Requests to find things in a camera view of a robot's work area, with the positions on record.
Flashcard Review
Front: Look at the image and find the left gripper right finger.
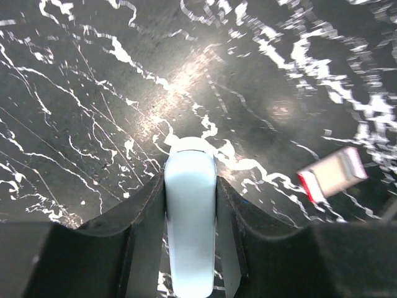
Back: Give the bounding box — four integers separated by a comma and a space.
216, 178, 396, 297

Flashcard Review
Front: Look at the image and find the open staple box tray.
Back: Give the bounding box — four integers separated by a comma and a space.
297, 147, 368, 203

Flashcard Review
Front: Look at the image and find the light blue stapler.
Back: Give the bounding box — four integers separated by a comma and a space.
164, 137, 216, 297

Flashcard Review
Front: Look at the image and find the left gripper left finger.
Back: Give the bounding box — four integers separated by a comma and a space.
1, 174, 165, 297

